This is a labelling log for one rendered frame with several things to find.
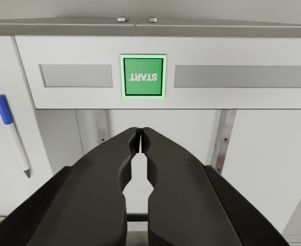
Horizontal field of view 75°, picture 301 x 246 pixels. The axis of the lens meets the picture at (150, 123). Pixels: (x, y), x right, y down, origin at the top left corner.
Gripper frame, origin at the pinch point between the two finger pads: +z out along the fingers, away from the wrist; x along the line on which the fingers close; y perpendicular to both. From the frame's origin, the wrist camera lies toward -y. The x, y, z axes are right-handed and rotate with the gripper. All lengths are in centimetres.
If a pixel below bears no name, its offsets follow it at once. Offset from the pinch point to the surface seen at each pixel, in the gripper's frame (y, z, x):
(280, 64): -1.0, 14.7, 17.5
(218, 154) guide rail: 21.9, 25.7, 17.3
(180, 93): 3.0, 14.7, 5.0
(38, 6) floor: -10, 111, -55
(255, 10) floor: -9, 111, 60
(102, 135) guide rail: 16.8, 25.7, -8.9
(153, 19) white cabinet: -5.1, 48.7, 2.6
